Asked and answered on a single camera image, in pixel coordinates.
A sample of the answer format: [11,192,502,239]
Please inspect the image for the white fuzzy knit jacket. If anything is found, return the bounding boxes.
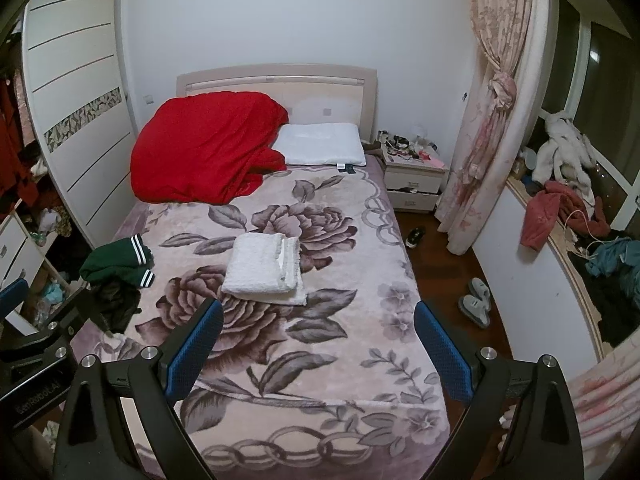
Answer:
[221,233,307,307]

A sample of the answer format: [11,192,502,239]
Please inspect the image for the red hanging clothes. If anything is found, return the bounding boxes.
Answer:
[1,77,38,206]

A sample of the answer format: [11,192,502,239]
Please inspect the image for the white drawer unit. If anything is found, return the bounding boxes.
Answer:
[0,214,43,288]

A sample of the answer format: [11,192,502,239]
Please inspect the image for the grey slipper near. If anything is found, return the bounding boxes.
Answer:
[458,295,490,330]

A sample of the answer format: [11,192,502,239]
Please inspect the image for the grey slipper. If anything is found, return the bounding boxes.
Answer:
[469,278,491,311]
[458,295,490,330]

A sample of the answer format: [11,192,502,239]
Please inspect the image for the black garment on bed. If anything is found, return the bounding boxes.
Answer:
[88,278,141,334]

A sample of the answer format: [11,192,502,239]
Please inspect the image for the grey slipper far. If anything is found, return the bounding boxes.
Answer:
[469,278,491,311]

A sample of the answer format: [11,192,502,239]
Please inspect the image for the green striped-cuff garment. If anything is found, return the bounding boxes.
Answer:
[79,234,155,288]

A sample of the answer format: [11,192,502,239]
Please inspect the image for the floral pink bed blanket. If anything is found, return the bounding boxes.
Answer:
[73,162,449,479]

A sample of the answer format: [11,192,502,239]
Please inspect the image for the black shoe by nightstand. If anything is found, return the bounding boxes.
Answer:
[405,226,426,249]

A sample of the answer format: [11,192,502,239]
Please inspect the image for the teal garment on sill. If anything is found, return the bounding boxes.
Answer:
[586,237,640,306]

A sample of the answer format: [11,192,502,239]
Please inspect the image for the pink-red garment on sill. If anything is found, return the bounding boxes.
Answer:
[520,181,591,252]

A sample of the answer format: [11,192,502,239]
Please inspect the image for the white bedside nightstand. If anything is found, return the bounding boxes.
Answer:
[382,144,448,212]

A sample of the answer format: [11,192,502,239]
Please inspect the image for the red quilt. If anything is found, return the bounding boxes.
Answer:
[130,91,288,205]

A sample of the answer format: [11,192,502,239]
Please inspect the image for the white plush garment on sill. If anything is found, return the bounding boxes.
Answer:
[532,110,597,193]

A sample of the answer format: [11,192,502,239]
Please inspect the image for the white pillow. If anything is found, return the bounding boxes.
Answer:
[272,122,366,166]

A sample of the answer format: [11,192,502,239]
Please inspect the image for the beige bed headboard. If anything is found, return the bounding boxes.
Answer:
[176,63,378,143]

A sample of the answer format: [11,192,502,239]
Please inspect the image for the pink floral curtain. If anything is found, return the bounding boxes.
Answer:
[435,0,551,256]

